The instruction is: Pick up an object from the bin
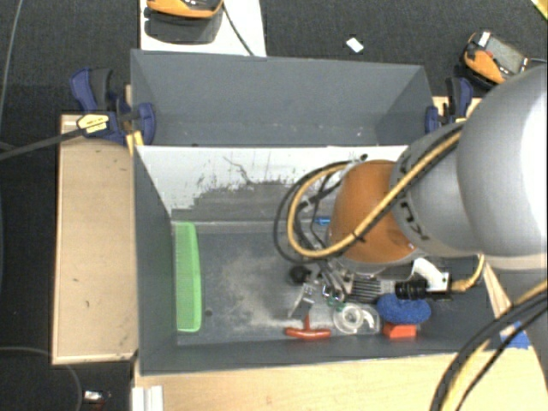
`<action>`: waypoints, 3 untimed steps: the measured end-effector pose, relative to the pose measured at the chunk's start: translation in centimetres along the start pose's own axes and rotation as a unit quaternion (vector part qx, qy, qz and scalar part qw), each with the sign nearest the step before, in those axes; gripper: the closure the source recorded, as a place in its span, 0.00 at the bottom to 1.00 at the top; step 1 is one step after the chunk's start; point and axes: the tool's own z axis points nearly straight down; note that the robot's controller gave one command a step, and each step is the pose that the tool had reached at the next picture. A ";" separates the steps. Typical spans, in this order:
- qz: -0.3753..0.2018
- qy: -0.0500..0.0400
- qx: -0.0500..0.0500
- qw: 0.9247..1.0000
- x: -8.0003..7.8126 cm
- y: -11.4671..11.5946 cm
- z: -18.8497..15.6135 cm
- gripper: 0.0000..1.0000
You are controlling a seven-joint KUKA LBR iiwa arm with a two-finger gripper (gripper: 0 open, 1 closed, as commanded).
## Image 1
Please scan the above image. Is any small red block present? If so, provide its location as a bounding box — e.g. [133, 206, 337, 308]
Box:
[381, 320, 418, 340]

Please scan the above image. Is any black cylinder on white bracket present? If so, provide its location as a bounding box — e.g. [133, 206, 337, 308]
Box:
[393, 256, 455, 302]

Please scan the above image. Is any clear plastic tape dispenser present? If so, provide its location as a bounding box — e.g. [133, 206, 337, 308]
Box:
[331, 301, 382, 336]

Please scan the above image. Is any blue fuzzy ring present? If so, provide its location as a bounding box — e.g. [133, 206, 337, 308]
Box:
[376, 293, 432, 326]

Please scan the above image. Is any pale wood board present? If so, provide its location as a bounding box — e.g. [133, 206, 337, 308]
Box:
[51, 113, 140, 366]

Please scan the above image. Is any grey metal bin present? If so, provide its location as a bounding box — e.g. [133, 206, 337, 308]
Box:
[129, 48, 500, 376]

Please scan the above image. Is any green plastic comb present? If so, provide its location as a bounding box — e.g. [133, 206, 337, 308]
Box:
[172, 222, 203, 333]

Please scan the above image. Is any red T-handle tool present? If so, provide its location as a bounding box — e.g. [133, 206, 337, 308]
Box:
[284, 313, 333, 342]

